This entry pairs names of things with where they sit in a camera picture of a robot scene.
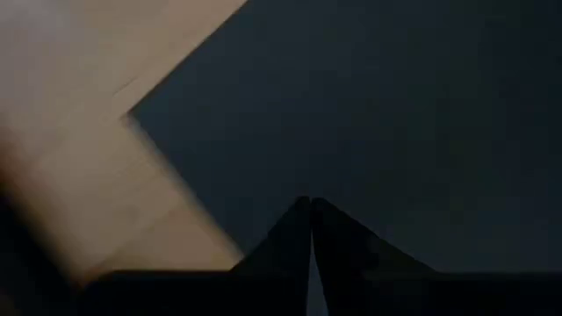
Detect black paper sheet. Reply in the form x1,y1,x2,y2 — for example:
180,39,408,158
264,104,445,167
126,0,562,276

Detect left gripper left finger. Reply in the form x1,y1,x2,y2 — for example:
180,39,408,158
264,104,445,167
78,196,313,316

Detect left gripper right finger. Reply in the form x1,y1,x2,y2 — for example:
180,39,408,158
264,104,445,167
312,197,562,316

